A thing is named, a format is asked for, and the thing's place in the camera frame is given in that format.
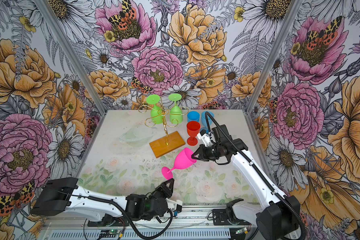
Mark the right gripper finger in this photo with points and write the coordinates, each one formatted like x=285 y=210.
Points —
x=200 y=151
x=198 y=157

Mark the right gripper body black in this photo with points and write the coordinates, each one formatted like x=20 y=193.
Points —
x=213 y=152

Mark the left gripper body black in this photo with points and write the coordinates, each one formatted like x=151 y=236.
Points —
x=156 y=195

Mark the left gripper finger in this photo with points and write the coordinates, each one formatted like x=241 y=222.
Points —
x=170 y=186
x=164 y=187

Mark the pink wine glass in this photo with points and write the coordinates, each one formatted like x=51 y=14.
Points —
x=182 y=161

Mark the blue wine glass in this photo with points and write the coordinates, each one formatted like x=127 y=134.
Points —
x=193 y=116
x=206 y=120

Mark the red wine glass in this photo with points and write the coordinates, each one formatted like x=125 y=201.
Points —
x=193 y=129

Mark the green wine glass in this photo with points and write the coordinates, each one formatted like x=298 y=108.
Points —
x=176 y=114
x=155 y=109

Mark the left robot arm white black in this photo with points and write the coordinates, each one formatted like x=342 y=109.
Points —
x=65 y=195

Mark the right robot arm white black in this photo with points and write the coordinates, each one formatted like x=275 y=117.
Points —
x=277 y=215

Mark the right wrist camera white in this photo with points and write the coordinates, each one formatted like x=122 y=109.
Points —
x=205 y=138

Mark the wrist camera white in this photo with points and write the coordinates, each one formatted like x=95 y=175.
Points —
x=175 y=206
x=205 y=138

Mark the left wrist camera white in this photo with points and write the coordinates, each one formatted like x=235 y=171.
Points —
x=175 y=206

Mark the aluminium front rail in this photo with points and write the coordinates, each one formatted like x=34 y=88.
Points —
x=194 y=222

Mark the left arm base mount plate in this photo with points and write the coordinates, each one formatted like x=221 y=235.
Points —
x=109 y=221

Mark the gold wire rack wooden base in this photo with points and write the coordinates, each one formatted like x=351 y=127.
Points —
x=170 y=141

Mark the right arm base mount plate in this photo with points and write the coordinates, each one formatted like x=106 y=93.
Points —
x=223 y=217

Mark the right aluminium frame post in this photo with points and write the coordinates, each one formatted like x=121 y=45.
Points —
x=279 y=39

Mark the aluminium frame post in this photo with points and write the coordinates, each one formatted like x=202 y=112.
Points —
x=57 y=30
x=279 y=39

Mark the left aluminium frame post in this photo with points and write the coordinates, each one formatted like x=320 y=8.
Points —
x=57 y=30

